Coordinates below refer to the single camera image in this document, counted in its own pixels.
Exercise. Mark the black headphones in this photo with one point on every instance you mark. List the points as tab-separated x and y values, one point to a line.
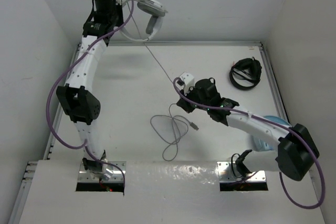
248	69

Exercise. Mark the blue headphones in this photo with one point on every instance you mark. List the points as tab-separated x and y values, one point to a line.
259	143

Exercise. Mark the metal base plate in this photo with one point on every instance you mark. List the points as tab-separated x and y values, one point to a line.
229	173
109	174

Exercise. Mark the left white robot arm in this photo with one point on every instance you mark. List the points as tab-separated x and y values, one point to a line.
76	97

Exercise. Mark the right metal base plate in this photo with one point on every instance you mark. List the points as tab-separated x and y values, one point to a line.
229	173

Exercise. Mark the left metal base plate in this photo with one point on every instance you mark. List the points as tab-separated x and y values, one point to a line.
109	174

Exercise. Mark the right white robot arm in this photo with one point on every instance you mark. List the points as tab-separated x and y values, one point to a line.
293	151

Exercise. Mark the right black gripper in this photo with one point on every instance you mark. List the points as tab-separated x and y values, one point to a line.
185	106

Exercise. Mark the white front board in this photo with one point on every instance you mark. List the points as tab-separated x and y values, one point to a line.
157	193

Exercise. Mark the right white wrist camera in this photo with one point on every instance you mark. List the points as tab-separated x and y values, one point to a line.
186	81

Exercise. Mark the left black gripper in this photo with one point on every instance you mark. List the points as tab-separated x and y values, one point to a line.
113	4

